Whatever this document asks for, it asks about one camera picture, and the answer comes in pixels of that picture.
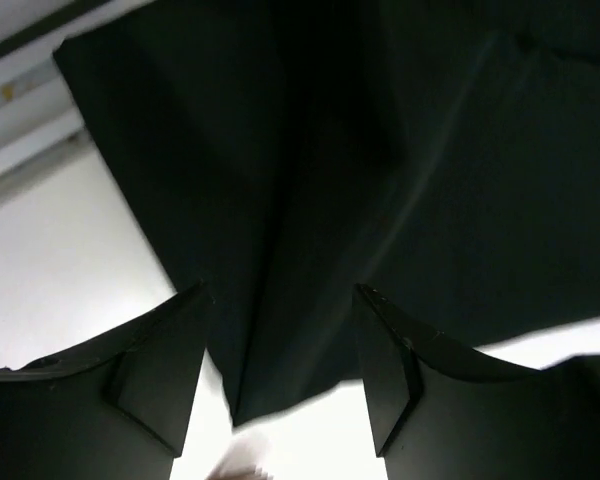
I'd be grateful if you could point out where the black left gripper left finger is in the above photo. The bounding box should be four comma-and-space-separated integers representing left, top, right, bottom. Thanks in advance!
0, 283, 205, 480

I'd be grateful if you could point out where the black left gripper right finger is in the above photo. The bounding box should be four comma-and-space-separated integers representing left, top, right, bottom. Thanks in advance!
353, 285, 600, 479

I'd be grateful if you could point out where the black cloth placemat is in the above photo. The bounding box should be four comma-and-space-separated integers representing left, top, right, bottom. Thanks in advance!
54, 1, 600, 425

